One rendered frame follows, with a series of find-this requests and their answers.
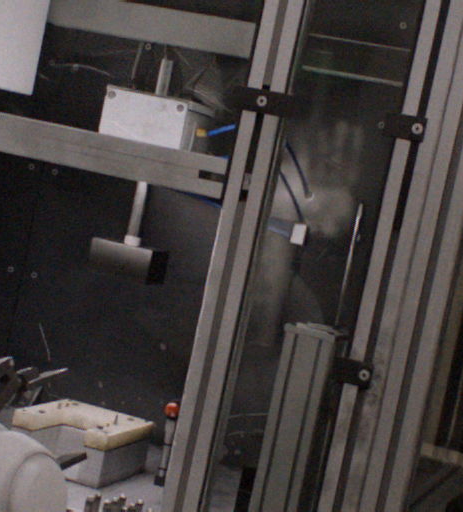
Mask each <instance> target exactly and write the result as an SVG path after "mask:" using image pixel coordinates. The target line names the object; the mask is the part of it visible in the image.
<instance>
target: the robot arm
mask: <svg viewBox="0 0 463 512"><path fill-rule="evenodd" d="M13 368H15V360H13V359H12V358H11V357H7V358H1V359H0V410H1V409H3V408H4V407H5V405H6V404H7V403H8V402H9V400H10V399H11V397H12V396H13V394H14V393H19V392H26V391H29V390H33V389H35V388H38V387H41V386H44V385H47V383H50V382H53V381H55V380H58V379H61V378H64V377H67V376H69V374H68V368H65V370H58V371H52V372H46V373H42V374H39V371H38V368H28V369H23V370H20V371H17V372H16V371H15V369H13ZM87 459H88V456H87V453H86V452H84V453H75V454H66V455H62V456H60V457H58V458H56V457H55V456H54V455H53V454H52V453H50V452H49V451H48V450H47V449H45V447H44V446H43V445H42V444H40V443H39V442H37V441H36V440H33V439H31V438H30V437H28V436H26V435H24V434H22V433H17V432H9V431H8V428H7V427H5V426H4V425H2V424H0V512H66V508H67V487H66V482H65V478H64V475H63V473H62V471H63V470H66V469H69V468H71V467H73V466H74V465H75V464H77V463H79V462H81V461H83V460H87Z"/></svg>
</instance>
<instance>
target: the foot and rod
mask: <svg viewBox="0 0 463 512"><path fill-rule="evenodd" d="M151 187H152V184H150V183H145V182H139V181H137V183H136V188H135V194H134V198H133V203H132V209H131V214H130V219H129V224H128V230H127V235H126V240H125V241H122V240H118V239H114V238H98V237H93V242H92V247H91V252H90V257H88V262H87V268H86V271H88V272H93V273H97V274H101V275H105V276H111V277H115V278H119V279H123V280H128V281H132V282H136V284H141V285H164V280H165V275H166V270H167V265H168V259H169V254H170V252H169V251H164V250H159V249H155V248H150V247H146V246H141V244H140V239H141V234H143V229H144V223H145V218H146V214H147V209H148V203H149V198H150V193H151Z"/></svg>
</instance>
